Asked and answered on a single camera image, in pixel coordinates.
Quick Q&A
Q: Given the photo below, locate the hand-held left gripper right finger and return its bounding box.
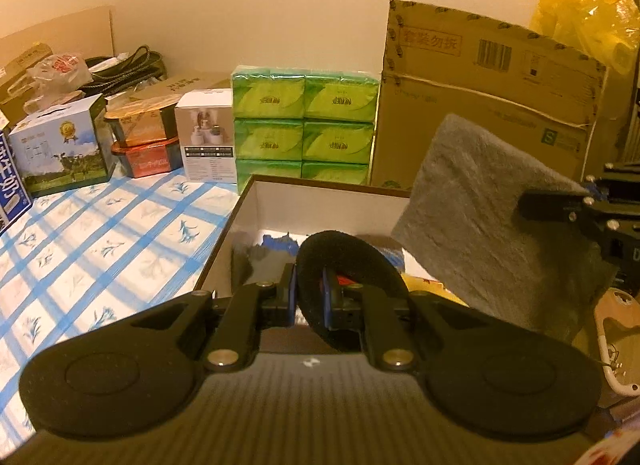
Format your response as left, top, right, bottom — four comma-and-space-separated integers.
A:
320, 267, 497, 371

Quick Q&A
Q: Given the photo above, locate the red instant meal tray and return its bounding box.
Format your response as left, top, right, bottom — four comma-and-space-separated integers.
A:
111, 137, 183, 180

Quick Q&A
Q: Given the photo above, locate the orange instant meal tray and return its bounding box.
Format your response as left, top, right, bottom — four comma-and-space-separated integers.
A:
103, 95, 181, 146

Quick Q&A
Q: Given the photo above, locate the stack of green tissue packs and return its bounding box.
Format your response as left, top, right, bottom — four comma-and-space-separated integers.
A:
230, 65, 381, 196

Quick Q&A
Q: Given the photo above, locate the yellow and green sponge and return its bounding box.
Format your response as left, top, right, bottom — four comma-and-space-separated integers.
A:
402, 272, 448, 297

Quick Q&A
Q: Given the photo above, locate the cow print milk carton box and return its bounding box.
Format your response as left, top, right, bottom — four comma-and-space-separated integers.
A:
7, 94, 117, 198

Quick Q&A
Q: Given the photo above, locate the large tan cardboard box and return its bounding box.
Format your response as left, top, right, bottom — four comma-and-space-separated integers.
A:
367, 0, 613, 190

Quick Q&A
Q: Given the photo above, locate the grey and blue towel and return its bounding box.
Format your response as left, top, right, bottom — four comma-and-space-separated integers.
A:
232, 231, 303, 286

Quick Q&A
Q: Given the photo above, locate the blue cartoon milk carton box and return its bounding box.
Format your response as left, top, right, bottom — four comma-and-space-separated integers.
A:
0, 112, 33, 233

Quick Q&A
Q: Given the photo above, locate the white product box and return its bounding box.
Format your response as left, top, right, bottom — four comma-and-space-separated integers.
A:
175, 88, 238, 184

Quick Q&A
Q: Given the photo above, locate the plain grey cloth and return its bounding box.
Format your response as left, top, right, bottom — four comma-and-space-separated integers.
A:
390, 112, 618, 341

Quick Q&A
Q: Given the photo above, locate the black strap bag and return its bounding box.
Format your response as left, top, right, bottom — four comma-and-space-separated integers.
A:
82, 45, 168, 96

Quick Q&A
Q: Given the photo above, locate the black round crocheted pad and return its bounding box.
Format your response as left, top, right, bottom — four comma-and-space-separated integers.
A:
295, 230, 411, 353

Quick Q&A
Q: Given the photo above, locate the blue checked bed sheet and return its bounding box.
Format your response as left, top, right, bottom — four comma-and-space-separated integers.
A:
0, 172, 246, 446

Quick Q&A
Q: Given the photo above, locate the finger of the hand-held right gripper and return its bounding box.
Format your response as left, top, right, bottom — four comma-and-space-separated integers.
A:
517, 190, 640, 272
585, 162, 640, 202

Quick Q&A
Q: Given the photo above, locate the yellow plastic bag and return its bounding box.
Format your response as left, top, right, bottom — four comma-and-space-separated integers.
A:
530, 0, 640, 76

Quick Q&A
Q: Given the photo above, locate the flat brown cardboard box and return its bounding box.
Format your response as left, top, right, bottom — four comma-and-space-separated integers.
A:
120, 72, 233, 108

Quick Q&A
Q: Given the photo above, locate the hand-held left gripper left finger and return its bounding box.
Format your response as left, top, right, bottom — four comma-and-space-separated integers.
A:
127, 262, 299, 371

